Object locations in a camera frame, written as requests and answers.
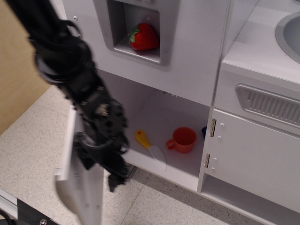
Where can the yellow handled toy knife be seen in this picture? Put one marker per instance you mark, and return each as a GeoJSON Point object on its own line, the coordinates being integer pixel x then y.
{"type": "Point", "coordinates": [154, 150]}

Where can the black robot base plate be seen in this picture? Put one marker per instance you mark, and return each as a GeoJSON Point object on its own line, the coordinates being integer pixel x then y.
{"type": "Point", "coordinates": [23, 214]}

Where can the red toy strawberry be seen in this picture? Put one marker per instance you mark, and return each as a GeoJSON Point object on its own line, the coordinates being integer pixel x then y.
{"type": "Point", "coordinates": [143, 38]}

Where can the aluminium frame rail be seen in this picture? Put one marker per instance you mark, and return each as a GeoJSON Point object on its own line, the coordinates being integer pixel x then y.
{"type": "Point", "coordinates": [7, 197]}

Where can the white toy fridge cabinet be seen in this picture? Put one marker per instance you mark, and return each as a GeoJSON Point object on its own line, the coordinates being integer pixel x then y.
{"type": "Point", "coordinates": [156, 98]}

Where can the orange toy cup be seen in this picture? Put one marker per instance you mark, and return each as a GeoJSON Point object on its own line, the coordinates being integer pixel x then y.
{"type": "Point", "coordinates": [183, 140]}

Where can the blue toy object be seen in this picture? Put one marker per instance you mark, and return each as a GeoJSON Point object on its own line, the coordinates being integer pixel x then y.
{"type": "Point", "coordinates": [204, 129]}

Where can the grey vent grille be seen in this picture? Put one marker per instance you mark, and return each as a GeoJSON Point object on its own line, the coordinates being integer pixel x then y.
{"type": "Point", "coordinates": [268, 104]}

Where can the upper brass hinge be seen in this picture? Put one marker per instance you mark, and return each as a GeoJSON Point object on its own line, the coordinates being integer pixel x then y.
{"type": "Point", "coordinates": [212, 128]}

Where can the white oven cabinet door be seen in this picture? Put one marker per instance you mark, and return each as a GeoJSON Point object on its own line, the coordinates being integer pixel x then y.
{"type": "Point", "coordinates": [256, 158]}

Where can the lower brass hinge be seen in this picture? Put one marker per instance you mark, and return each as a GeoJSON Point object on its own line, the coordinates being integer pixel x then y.
{"type": "Point", "coordinates": [207, 159]}

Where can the plywood panel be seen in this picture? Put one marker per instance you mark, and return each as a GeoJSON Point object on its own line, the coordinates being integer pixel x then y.
{"type": "Point", "coordinates": [20, 84]}

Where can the grey toy sink basin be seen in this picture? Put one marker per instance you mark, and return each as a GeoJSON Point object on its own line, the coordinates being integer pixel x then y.
{"type": "Point", "coordinates": [287, 34]}

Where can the white low fridge door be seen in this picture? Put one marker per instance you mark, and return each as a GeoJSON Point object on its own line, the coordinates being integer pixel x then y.
{"type": "Point", "coordinates": [80, 190]}

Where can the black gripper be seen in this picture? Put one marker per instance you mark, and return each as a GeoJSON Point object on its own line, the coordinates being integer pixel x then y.
{"type": "Point", "coordinates": [107, 153]}

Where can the white toy kitchen counter unit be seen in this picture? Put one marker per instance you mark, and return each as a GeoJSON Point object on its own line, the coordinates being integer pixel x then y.
{"type": "Point", "coordinates": [255, 59]}

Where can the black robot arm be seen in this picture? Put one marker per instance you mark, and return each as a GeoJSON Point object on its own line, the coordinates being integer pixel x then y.
{"type": "Point", "coordinates": [65, 61]}

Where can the brass hinge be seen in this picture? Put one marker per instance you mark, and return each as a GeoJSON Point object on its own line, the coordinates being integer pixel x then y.
{"type": "Point", "coordinates": [207, 159]}
{"type": "Point", "coordinates": [212, 128]}

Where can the aluminium extrusion foot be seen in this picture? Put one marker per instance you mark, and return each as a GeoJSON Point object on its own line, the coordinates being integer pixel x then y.
{"type": "Point", "coordinates": [131, 169]}

